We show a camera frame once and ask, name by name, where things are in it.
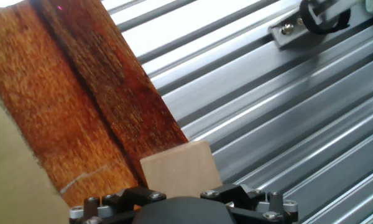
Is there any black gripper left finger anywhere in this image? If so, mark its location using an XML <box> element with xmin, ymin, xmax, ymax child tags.
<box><xmin>68</xmin><ymin>185</ymin><xmax>168</xmax><ymax>224</ymax></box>

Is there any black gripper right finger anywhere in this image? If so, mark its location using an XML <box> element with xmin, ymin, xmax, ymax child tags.
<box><xmin>200</xmin><ymin>183</ymin><xmax>299</xmax><ymax>224</ymax></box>

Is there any large wooden cube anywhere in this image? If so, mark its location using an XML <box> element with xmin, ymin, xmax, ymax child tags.
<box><xmin>139</xmin><ymin>140</ymin><xmax>223</xmax><ymax>199</ymax></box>

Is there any brown cardboard sheet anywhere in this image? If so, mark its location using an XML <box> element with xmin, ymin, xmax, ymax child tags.
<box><xmin>0</xmin><ymin>79</ymin><xmax>71</xmax><ymax>224</ymax></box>

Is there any reddish wood grain board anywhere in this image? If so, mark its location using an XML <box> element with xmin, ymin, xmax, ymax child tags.
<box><xmin>0</xmin><ymin>0</ymin><xmax>190</xmax><ymax>208</ymax></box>

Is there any metal camera stand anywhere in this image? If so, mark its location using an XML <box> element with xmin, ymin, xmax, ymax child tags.
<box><xmin>269</xmin><ymin>0</ymin><xmax>373</xmax><ymax>51</ymax></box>

